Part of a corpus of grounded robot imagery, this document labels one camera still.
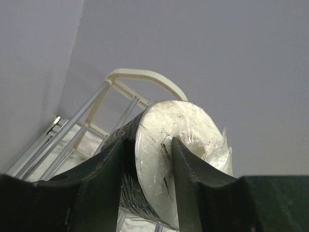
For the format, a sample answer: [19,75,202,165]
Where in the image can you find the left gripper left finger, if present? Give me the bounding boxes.
[0,139,124,232]

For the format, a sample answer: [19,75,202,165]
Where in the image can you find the black roll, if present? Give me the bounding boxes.
[98,100,234,231]

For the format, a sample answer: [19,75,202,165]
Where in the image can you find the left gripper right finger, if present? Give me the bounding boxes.
[172,138,309,232]

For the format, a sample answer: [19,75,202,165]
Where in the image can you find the white metal shelf rack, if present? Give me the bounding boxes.
[7,68,187,180]

